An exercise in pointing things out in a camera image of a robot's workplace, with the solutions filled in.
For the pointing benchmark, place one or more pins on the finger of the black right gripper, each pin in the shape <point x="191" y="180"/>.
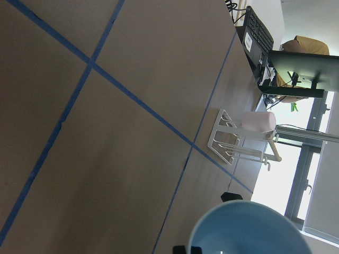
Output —
<point x="227" y="196"/>

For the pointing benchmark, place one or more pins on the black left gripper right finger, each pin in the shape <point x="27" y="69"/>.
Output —
<point x="195" y="250"/>

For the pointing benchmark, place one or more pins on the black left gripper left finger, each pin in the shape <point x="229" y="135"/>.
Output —
<point x="179" y="250"/>

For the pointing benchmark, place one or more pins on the light blue cup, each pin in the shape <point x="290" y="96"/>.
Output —
<point x="246" y="227"/>

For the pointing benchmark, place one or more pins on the pink plastic cup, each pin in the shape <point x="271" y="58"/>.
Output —
<point x="259" y="121"/>

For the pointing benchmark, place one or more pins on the black computer monitor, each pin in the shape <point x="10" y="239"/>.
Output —
<point x="308" y="75"/>

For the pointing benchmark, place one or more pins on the black keyboard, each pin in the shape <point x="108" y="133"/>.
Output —
<point x="257" y="39"/>

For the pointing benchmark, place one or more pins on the white wire cup rack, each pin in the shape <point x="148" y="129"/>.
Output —
<point x="227" y="141"/>

